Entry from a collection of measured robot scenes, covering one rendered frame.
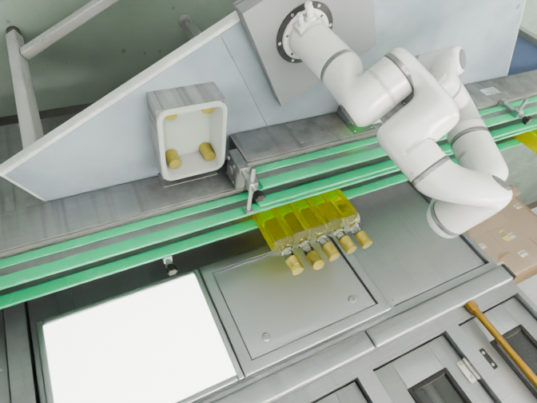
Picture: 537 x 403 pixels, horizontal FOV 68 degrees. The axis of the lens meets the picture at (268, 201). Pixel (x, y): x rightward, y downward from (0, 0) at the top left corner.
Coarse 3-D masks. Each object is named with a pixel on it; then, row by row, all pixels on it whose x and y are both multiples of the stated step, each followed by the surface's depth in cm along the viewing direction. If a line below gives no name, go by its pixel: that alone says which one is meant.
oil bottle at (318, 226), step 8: (304, 200) 120; (296, 208) 118; (304, 208) 118; (312, 208) 118; (304, 216) 116; (312, 216) 116; (320, 216) 117; (312, 224) 114; (320, 224) 115; (312, 232) 113; (320, 232) 113; (312, 240) 115
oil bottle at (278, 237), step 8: (256, 216) 117; (264, 216) 114; (272, 216) 115; (264, 224) 113; (272, 224) 113; (280, 224) 113; (264, 232) 114; (272, 232) 111; (280, 232) 111; (288, 232) 112; (272, 240) 110; (280, 240) 109; (288, 240) 110; (272, 248) 112; (280, 248) 109; (288, 248) 110
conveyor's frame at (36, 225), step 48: (480, 96) 149; (528, 96) 156; (240, 144) 114; (288, 144) 117; (336, 144) 122; (96, 192) 108; (144, 192) 110; (192, 192) 113; (0, 240) 95; (48, 240) 97
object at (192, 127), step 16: (160, 112) 93; (176, 112) 92; (192, 112) 103; (224, 112) 98; (160, 128) 93; (176, 128) 104; (192, 128) 107; (208, 128) 109; (224, 128) 102; (160, 144) 96; (176, 144) 108; (192, 144) 111; (224, 144) 106; (192, 160) 111; (224, 160) 110; (176, 176) 107
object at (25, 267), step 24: (312, 192) 121; (168, 216) 108; (192, 216) 110; (216, 216) 110; (240, 216) 111; (72, 240) 100; (96, 240) 100; (120, 240) 102; (144, 240) 102; (0, 264) 93; (24, 264) 94; (48, 264) 94; (72, 264) 95; (0, 288) 89
